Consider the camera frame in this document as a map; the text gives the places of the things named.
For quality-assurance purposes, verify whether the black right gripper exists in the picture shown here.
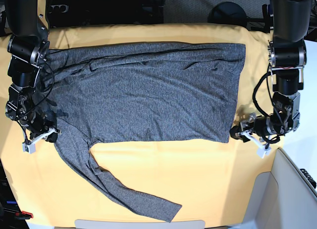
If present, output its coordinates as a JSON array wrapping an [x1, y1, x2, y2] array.
[[21, 125, 61, 154]]

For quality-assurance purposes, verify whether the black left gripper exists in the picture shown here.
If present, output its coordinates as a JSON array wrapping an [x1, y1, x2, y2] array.
[[230, 112, 271, 158]]

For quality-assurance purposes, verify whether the grey long-sleeve T-shirt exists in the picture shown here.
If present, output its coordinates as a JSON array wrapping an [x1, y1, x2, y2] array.
[[33, 43, 246, 222]]

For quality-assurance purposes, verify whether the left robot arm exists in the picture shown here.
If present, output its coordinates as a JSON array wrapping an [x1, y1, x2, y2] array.
[[230, 0, 313, 158]]

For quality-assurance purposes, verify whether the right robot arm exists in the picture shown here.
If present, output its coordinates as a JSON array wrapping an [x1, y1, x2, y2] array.
[[4, 0, 60, 154]]

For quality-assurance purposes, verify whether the red black clamp left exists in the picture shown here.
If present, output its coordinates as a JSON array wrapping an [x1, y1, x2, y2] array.
[[14, 211, 33, 220]]

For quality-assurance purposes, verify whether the white storage bin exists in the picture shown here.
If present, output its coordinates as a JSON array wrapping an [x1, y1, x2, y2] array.
[[241, 148, 317, 229]]

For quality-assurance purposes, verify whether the black remote control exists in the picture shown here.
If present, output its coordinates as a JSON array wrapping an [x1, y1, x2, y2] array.
[[300, 168, 317, 189]]

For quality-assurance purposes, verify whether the black round chair base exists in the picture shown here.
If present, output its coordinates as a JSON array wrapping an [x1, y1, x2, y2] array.
[[208, 1, 247, 27]]

